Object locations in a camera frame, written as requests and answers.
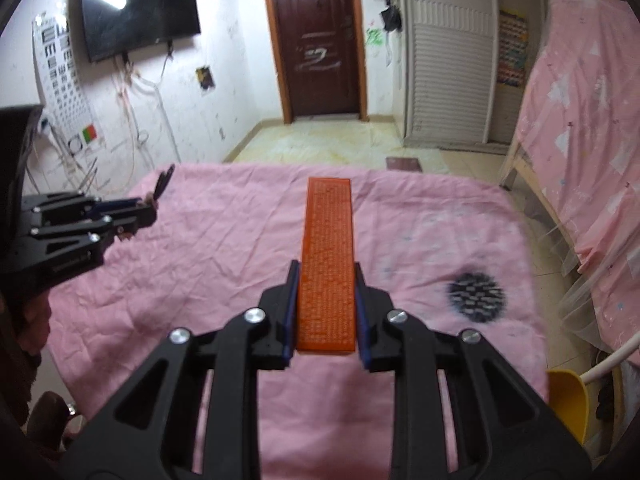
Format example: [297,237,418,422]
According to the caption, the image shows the person's left hand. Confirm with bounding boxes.
[17,295,53,361]

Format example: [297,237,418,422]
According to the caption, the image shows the orange cardboard box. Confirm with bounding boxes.
[296,176,358,357]

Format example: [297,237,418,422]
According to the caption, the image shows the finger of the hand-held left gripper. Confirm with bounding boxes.
[25,192,151,226]
[30,207,157,281]

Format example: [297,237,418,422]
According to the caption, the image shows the white wall cables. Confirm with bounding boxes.
[112,50,181,186]

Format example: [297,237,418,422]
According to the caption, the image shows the eye chart poster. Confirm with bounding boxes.
[32,12,101,153]

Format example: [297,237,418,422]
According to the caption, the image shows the white slatted wardrobe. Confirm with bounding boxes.
[395,0,551,148]

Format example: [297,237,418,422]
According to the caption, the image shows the pink printed bed curtain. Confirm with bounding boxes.
[515,0,640,356]

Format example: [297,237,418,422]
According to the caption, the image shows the pink bedsheet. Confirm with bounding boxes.
[47,161,548,480]

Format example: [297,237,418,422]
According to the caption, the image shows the wall mounted television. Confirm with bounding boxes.
[80,0,202,63]

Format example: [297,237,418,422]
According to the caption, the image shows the dark brown door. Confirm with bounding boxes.
[260,0,369,125]

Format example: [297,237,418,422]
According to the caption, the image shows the white metal chair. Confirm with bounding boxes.
[575,340,633,386]

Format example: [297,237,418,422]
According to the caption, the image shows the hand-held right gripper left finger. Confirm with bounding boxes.
[65,259,302,480]

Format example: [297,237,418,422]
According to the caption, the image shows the yellow plastic bin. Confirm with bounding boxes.
[546,369,587,446]

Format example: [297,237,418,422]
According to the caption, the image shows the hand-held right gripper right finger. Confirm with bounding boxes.
[354,261,591,480]

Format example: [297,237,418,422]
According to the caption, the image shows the colourful chart poster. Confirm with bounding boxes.
[497,10,528,88]

